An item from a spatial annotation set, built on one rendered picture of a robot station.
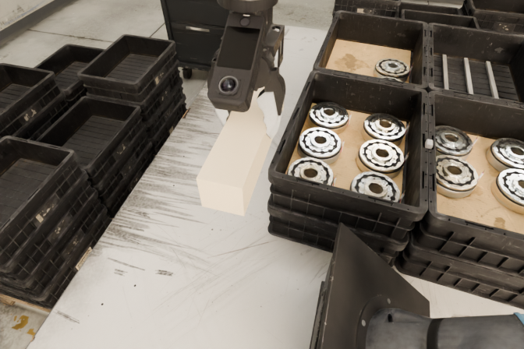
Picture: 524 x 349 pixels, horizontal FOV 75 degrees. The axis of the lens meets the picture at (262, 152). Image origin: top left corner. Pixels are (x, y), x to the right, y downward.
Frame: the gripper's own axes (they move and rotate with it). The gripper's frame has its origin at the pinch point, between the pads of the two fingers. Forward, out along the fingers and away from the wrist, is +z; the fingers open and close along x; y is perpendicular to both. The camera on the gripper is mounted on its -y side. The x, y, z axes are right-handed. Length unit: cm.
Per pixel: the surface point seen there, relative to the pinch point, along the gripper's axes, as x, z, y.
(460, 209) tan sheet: -42, 26, 15
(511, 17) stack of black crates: -99, 51, 187
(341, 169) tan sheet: -16.1, 25.7, 20.1
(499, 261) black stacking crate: -47, 25, 4
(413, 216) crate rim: -29.2, 16.8, 3.9
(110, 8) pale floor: 224, 107, 253
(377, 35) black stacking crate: -22, 22, 83
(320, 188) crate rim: -12.2, 15.9, 4.9
